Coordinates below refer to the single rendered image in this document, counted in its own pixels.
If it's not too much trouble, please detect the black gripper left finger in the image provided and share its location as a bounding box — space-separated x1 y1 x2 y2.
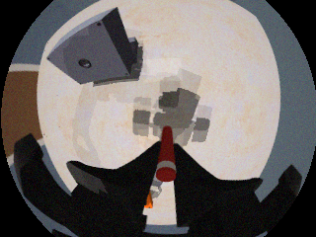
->
66 141 161 224

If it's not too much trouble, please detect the dark red peg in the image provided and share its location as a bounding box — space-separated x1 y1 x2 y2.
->
155 125 177 182

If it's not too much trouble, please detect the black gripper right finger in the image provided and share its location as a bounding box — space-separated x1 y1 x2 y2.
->
173 143 264 228

